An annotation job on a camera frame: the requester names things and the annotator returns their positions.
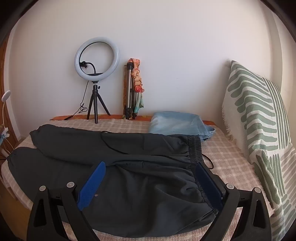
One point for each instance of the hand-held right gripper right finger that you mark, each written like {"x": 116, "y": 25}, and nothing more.
{"x": 208, "y": 183}

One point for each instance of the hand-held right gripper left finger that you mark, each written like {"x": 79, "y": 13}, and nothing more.
{"x": 91, "y": 185}

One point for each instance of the orange floral bed sheet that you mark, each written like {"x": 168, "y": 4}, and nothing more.
{"x": 115, "y": 116}

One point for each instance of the folded silver tripod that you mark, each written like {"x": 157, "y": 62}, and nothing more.
{"x": 128, "y": 88}

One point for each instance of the green striped white pillow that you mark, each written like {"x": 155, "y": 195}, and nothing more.
{"x": 254, "y": 104}

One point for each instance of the small black tripod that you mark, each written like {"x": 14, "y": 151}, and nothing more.
{"x": 95, "y": 92}

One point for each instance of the beige checked blanket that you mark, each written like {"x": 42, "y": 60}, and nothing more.
{"x": 231, "y": 157}

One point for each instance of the dark grey pants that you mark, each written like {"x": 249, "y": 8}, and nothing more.
{"x": 138, "y": 185}

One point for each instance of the white clip lamp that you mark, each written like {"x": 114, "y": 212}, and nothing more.
{"x": 5, "y": 95}

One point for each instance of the floral orange scarf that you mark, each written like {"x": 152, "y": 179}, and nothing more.
{"x": 136, "y": 76}

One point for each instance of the folded light blue jeans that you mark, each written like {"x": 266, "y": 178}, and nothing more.
{"x": 175, "y": 122}

